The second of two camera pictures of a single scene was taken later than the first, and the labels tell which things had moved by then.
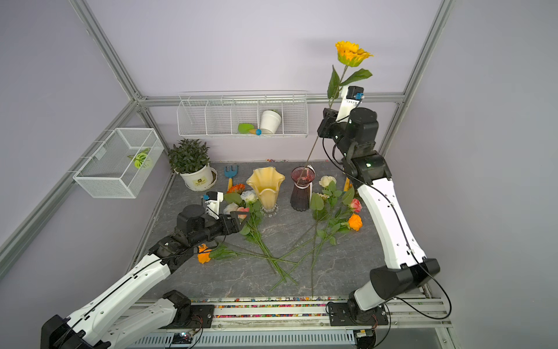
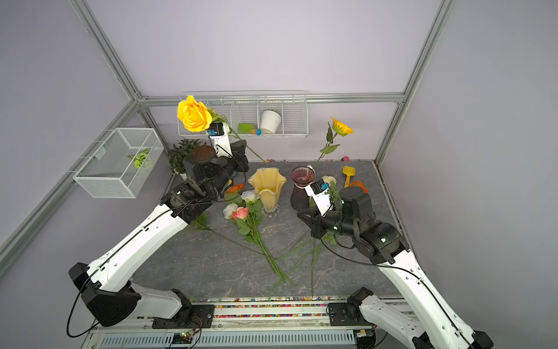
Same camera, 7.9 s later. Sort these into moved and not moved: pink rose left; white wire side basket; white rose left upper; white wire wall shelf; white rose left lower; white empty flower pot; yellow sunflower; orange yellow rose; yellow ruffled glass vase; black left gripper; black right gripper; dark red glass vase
Moved: yellow sunflower; orange yellow rose; black right gripper; black left gripper
Not moved: dark red glass vase; white empty flower pot; pink rose left; white wire side basket; white wire wall shelf; white rose left lower; white rose left upper; yellow ruffled glass vase
